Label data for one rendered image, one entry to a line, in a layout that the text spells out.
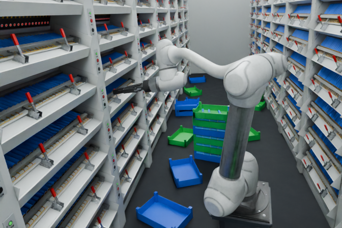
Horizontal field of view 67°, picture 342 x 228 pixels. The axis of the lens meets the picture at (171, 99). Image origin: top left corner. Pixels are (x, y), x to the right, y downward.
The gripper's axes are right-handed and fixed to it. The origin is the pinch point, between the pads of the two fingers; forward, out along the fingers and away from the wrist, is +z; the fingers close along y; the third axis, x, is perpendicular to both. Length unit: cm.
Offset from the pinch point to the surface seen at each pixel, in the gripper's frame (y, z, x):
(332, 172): -6, -113, -65
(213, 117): 53, -49, -47
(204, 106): 75, -40, -44
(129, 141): 18.2, 11.6, -42.6
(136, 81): 42.3, 3.4, -4.3
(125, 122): 11.1, 6.5, -25.2
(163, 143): 86, 8, -81
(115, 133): -6.1, 7.4, -24.7
